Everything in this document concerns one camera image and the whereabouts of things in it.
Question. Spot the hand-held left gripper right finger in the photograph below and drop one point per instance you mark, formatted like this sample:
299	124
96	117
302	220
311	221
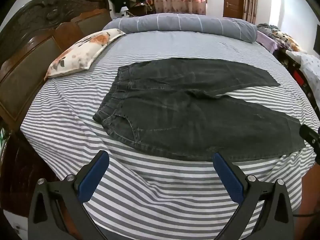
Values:
228	177

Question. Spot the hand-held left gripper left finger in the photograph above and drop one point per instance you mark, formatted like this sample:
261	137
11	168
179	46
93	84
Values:
92	177

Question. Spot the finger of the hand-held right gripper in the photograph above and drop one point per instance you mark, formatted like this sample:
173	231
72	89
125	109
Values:
308	135

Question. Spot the dark grey denim pants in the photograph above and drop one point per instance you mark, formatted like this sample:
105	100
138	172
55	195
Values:
175	120

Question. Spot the bed with striped sheet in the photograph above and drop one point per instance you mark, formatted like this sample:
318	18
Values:
75	105

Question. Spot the dark wooden nightstand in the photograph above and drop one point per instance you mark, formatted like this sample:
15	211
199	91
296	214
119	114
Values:
17	175

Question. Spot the pile of mixed bedding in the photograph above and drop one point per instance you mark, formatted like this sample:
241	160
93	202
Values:
282	36

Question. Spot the floral pillow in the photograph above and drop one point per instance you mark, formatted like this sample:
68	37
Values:
80	52

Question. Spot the dark carved wooden headboard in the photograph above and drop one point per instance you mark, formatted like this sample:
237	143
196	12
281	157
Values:
30	55

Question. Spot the rolled grey checked duvet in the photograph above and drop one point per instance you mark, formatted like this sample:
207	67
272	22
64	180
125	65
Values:
180	23

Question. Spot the black wall television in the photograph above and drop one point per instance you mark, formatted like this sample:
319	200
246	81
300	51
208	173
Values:
317	46

